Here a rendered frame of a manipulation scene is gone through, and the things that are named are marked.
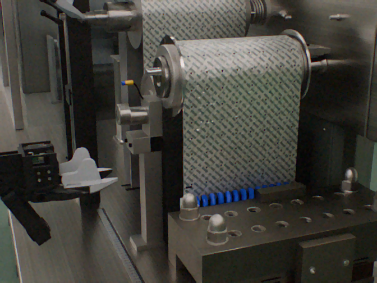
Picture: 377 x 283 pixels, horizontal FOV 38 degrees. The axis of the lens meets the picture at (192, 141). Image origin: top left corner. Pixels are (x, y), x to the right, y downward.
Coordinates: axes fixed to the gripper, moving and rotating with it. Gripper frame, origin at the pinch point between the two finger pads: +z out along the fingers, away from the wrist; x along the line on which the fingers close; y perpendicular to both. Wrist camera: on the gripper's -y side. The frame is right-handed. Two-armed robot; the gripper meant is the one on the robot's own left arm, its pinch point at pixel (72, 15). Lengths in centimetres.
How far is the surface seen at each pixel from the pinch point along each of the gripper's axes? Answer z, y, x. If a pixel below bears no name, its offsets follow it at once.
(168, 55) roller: 16.9, 4.6, -1.1
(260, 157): 42.6, 0.3, -4.9
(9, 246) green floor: 80, -111, 189
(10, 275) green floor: 79, -112, 158
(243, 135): 36.8, 1.6, -4.8
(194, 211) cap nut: 32.9, -14.1, -13.0
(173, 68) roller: 18.2, 3.2, -3.7
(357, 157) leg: 74, 15, 8
